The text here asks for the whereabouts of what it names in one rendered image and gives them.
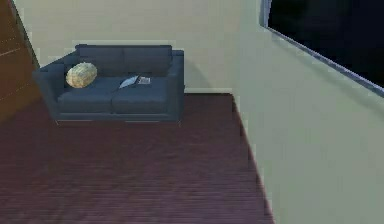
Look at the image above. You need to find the yellow round cushion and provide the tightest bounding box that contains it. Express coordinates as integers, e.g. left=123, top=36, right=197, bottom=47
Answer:
left=65, top=62, right=99, bottom=89

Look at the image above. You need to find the brown wooden door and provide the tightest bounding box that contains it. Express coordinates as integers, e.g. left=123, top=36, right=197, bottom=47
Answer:
left=0, top=0, right=43, bottom=124

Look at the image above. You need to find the dark blue sofa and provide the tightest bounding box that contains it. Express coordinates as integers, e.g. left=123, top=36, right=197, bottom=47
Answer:
left=32, top=43, right=186, bottom=127

